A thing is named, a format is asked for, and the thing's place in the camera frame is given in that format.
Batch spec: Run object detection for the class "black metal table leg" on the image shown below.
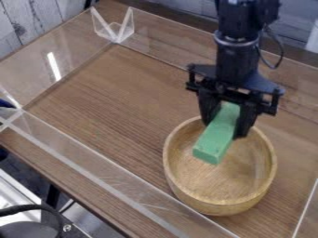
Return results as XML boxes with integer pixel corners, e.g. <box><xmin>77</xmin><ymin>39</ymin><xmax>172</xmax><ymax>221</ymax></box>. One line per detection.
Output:
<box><xmin>41</xmin><ymin>185</ymin><xmax>61</xmax><ymax>226</ymax></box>

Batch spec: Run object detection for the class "green rectangular block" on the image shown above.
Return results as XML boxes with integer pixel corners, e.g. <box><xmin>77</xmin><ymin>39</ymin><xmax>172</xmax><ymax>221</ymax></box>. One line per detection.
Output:
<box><xmin>192</xmin><ymin>102</ymin><xmax>239</xmax><ymax>165</ymax></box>

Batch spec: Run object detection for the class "brown wooden bowl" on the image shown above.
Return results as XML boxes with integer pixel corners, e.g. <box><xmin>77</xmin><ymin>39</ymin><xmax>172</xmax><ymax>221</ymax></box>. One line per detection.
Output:
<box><xmin>163</xmin><ymin>117</ymin><xmax>278</xmax><ymax>217</ymax></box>

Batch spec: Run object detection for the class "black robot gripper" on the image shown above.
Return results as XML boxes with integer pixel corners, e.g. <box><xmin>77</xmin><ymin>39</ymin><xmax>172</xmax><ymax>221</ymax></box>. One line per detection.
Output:
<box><xmin>185</xmin><ymin>33</ymin><xmax>284</xmax><ymax>139</ymax></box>

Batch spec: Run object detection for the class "clear acrylic corner bracket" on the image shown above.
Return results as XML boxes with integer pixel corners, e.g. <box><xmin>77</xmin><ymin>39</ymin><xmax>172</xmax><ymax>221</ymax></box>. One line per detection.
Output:
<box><xmin>90</xmin><ymin>7</ymin><xmax>133</xmax><ymax>44</ymax></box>

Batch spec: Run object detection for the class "black cable on floor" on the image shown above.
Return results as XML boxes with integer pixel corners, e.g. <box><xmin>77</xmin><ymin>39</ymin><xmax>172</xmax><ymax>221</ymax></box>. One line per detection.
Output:
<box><xmin>0</xmin><ymin>203</ymin><xmax>62</xmax><ymax>238</ymax></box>

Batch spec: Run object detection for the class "blue object at left edge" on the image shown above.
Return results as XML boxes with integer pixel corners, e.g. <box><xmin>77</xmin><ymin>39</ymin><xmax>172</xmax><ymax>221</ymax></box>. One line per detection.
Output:
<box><xmin>0</xmin><ymin>99</ymin><xmax>16</xmax><ymax>109</ymax></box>

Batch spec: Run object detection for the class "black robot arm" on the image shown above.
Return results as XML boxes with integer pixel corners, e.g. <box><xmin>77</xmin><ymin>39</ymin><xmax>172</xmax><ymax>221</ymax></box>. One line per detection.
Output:
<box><xmin>185</xmin><ymin>0</ymin><xmax>284</xmax><ymax>139</ymax></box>

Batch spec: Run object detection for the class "clear acrylic tray wall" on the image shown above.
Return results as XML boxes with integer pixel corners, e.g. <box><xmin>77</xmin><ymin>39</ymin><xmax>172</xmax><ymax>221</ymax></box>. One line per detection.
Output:
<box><xmin>0</xmin><ymin>3</ymin><xmax>318</xmax><ymax>238</ymax></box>

